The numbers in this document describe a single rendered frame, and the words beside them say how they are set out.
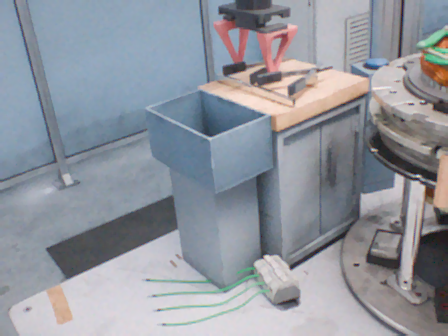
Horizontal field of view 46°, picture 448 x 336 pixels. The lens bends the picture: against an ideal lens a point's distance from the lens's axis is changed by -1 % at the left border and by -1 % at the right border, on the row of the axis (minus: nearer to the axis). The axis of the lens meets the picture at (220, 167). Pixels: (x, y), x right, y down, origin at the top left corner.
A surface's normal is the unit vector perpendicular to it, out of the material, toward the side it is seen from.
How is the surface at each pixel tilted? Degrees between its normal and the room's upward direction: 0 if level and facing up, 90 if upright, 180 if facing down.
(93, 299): 0
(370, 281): 0
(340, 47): 90
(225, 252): 90
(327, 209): 90
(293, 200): 90
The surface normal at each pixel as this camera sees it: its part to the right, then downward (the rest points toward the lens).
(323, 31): 0.59, 0.33
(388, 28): -0.03, 0.47
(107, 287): -0.09, -0.88
